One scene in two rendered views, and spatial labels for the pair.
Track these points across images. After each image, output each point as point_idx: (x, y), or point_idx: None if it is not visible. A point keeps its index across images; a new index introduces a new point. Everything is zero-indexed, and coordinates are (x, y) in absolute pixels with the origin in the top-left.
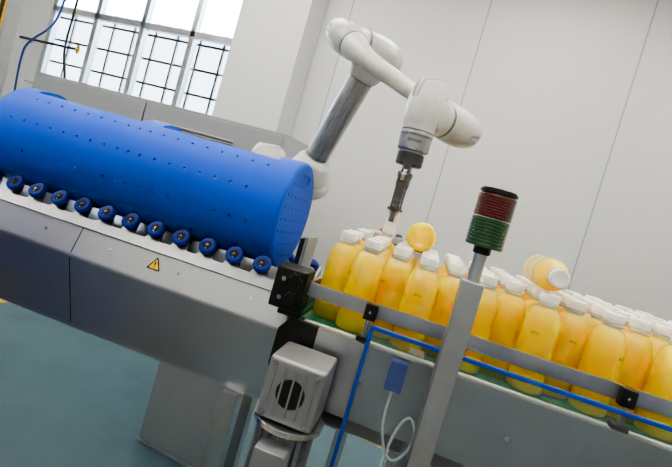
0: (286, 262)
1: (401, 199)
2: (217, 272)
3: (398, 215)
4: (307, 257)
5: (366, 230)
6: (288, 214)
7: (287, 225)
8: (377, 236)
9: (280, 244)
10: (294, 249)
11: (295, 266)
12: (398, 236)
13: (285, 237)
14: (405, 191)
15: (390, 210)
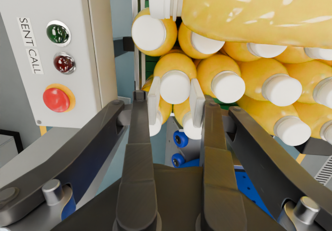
0: (311, 154)
1: (222, 122)
2: None
3: (197, 94)
4: (229, 148)
5: (186, 126)
6: (265, 209)
7: (249, 195)
8: (229, 102)
9: (246, 176)
10: (185, 165)
11: (323, 145)
12: (71, 65)
13: (238, 182)
14: (135, 139)
15: (201, 121)
